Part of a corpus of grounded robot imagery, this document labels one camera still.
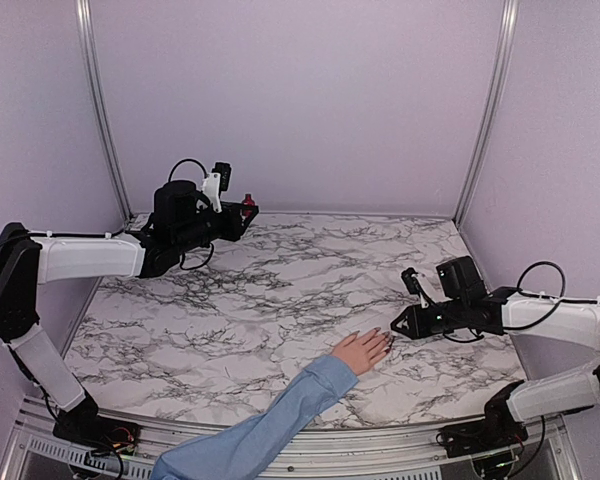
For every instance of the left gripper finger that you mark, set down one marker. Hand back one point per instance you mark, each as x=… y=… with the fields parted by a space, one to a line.
x=246 y=215
x=235 y=206

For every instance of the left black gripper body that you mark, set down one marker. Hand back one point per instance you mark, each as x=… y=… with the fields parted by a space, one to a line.
x=227 y=231

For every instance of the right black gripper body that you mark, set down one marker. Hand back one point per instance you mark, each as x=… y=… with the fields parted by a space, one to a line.
x=453 y=319

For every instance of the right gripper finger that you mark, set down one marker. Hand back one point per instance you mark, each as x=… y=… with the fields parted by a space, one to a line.
x=412 y=333
x=409 y=317

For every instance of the red nail polish bottle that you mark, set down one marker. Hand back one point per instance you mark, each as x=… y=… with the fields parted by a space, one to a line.
x=248 y=200

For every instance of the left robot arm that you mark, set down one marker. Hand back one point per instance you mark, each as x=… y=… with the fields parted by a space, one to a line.
x=185 y=217

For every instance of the blue sleeved forearm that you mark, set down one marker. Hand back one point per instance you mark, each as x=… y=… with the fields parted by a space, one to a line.
x=246 y=449

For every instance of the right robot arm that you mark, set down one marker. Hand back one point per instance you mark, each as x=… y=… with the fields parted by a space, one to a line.
x=468 y=304

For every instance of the mannequin hand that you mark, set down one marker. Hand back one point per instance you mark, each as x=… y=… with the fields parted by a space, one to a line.
x=362 y=352

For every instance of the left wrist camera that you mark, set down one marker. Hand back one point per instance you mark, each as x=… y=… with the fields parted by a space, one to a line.
x=215 y=183

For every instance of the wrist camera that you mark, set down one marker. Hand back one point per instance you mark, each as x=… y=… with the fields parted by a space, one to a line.
x=215 y=183
x=410 y=278

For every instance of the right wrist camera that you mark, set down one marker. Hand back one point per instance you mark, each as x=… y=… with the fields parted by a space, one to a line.
x=410 y=278

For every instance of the front aluminium rail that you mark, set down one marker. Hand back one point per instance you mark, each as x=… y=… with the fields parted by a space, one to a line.
x=397 y=452

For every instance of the left aluminium frame post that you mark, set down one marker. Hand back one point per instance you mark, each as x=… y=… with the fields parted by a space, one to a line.
x=90 y=57

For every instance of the aluminium frame post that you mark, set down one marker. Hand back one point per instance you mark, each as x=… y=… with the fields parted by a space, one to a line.
x=501 y=64
x=90 y=57

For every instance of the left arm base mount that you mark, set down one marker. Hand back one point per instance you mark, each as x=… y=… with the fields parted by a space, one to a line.
x=105 y=435

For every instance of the right aluminium frame post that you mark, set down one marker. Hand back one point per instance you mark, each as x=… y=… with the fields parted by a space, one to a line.
x=501 y=64

